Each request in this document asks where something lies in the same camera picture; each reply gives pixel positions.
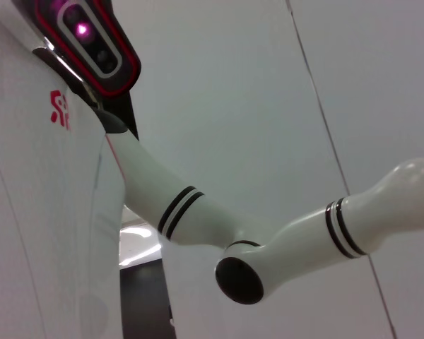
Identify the black background door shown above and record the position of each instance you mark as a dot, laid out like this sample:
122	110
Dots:
145	303

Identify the black red-trimmed robot head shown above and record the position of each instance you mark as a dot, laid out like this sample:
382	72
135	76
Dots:
102	42

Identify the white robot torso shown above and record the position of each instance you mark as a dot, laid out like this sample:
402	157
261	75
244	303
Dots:
39	212

